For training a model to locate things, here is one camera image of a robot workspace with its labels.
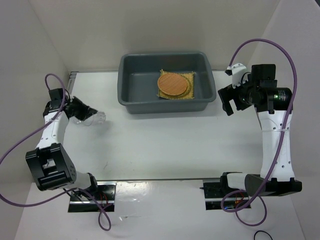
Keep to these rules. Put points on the round orange woven plate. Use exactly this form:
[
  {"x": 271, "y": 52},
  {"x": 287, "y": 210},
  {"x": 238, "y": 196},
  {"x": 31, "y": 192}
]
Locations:
[{"x": 172, "y": 84}]

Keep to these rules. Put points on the clear plastic cup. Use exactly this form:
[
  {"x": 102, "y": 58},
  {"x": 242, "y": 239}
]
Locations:
[{"x": 96, "y": 119}]

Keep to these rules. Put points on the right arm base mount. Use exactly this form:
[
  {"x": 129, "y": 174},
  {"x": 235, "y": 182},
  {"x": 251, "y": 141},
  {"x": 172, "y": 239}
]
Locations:
[{"x": 214, "y": 193}]

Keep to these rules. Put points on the grey plastic bin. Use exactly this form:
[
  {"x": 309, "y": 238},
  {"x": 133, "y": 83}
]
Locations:
[{"x": 138, "y": 74}]

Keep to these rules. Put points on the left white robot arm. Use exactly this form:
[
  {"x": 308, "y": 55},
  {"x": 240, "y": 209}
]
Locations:
[{"x": 85, "y": 181}]

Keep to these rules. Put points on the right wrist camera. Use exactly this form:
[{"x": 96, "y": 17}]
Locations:
[{"x": 262, "y": 72}]

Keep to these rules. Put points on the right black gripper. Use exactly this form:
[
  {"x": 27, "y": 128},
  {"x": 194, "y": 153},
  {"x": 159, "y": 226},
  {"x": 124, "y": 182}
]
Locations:
[{"x": 228, "y": 93}]

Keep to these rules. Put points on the square bamboo mat tray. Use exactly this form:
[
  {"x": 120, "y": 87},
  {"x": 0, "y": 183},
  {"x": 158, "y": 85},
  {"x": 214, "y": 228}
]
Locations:
[{"x": 179, "y": 97}]

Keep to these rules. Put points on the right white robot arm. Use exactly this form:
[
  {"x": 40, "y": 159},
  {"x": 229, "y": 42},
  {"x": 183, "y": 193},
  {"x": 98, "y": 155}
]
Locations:
[{"x": 276, "y": 177}]

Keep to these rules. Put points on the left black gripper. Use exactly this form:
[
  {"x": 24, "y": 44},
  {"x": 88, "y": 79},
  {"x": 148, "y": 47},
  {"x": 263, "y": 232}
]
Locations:
[{"x": 87, "y": 111}]

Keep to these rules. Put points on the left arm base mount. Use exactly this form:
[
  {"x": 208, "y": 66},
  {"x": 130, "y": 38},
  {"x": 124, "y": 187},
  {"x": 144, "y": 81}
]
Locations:
[{"x": 105, "y": 195}]

